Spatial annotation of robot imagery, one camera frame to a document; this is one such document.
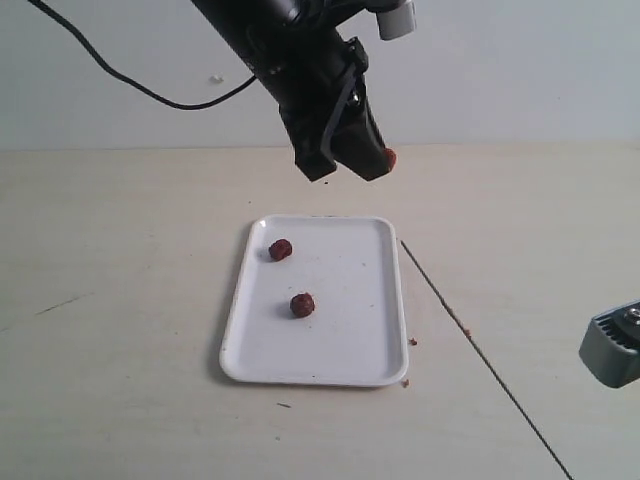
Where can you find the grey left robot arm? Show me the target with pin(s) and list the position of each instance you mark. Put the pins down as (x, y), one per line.
(250, 26)

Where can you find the red meatball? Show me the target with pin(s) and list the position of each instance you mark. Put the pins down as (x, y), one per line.
(280, 249)
(391, 157)
(302, 305)

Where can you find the white rectangular plastic tray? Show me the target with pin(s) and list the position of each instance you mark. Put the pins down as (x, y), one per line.
(357, 335)

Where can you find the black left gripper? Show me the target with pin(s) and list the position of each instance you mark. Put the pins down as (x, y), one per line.
(318, 84)

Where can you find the thin metal skewer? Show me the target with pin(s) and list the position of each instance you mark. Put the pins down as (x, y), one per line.
(487, 363)

